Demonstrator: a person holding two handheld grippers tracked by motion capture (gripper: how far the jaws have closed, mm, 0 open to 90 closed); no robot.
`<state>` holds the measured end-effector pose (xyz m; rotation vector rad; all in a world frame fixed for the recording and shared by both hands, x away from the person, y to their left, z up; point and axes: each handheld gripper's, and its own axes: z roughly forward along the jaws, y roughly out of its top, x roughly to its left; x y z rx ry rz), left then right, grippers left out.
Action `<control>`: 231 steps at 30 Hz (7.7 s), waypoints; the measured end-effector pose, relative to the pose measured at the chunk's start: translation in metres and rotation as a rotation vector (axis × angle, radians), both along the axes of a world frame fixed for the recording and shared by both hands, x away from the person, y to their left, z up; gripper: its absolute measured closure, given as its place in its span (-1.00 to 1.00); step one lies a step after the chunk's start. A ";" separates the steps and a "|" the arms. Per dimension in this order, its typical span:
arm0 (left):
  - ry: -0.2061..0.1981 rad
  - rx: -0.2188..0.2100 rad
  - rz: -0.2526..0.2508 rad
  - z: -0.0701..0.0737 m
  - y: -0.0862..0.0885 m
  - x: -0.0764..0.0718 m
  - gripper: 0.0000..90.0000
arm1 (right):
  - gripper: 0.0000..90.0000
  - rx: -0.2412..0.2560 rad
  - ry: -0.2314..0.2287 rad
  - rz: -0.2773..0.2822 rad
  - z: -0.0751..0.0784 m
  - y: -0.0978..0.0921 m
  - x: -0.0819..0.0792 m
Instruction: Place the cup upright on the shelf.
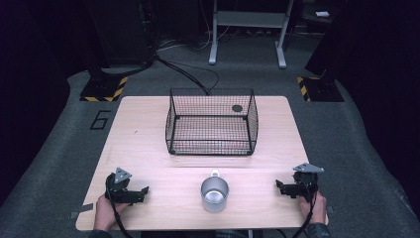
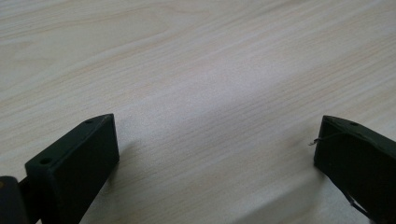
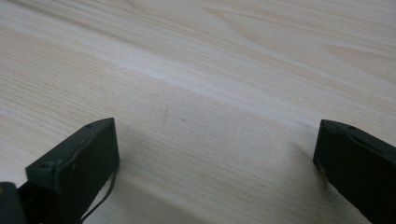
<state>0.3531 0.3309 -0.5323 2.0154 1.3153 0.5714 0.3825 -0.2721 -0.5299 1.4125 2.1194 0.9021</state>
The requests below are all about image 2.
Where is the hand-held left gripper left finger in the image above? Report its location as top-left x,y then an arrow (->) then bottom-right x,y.
24,113 -> 120,224

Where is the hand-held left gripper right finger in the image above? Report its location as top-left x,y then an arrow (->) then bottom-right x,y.
313,115 -> 396,224

